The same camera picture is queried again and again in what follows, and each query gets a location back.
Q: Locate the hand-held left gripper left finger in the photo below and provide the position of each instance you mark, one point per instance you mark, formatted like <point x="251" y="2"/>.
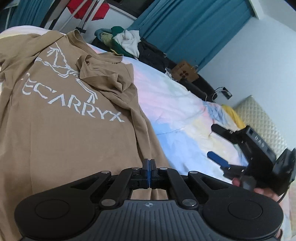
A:
<point x="146" y="172"/>

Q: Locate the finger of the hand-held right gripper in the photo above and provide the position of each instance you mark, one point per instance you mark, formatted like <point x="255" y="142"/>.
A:
<point x="225" y="132"/>
<point x="216" y="158"/>

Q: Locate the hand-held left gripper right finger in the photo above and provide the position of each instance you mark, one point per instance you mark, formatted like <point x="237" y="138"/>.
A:
<point x="153" y="172"/>

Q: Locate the tan t-shirt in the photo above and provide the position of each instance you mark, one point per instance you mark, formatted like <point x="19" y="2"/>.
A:
<point x="69" y="129"/>

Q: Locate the person's right hand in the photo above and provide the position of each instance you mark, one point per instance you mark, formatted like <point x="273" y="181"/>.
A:
<point x="266" y="192"/>

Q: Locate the yellow pillow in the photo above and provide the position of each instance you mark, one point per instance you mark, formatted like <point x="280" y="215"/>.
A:
<point x="235" y="115"/>

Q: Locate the cream quilted headboard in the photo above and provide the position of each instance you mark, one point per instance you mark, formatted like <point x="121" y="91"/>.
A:
<point x="259" y="115"/>

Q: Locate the pastel tie-dye bed blanket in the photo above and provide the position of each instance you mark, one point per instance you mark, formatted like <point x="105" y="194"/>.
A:
<point x="185" y="97"/>

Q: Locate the brown paper bag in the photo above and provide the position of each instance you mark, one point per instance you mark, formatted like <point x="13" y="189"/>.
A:
<point x="185" y="71"/>

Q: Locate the patterned grey cloth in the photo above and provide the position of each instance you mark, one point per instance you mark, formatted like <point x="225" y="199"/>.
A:
<point x="169" y="72"/>

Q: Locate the black jacket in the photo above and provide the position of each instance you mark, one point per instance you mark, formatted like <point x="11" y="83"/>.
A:
<point x="150" y="53"/>

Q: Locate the blue curtain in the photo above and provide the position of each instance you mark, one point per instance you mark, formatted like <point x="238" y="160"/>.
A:
<point x="185" y="23"/>
<point x="30" y="9"/>

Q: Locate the white hoodie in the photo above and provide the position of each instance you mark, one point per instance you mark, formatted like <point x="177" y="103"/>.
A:
<point x="128" y="41"/>

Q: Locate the yellow-green cloth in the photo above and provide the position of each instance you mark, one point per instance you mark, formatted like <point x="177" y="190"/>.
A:
<point x="107" y="39"/>

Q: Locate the green garment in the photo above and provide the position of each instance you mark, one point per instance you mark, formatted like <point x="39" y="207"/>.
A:
<point x="118" y="29"/>

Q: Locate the teal cloth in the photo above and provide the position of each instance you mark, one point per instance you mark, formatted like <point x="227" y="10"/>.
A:
<point x="101" y="32"/>

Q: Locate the red cloth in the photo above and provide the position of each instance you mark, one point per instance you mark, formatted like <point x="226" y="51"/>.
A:
<point x="97" y="9"/>

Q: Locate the grey panel with black frame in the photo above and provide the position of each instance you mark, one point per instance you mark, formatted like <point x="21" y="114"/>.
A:
<point x="45" y="19"/>

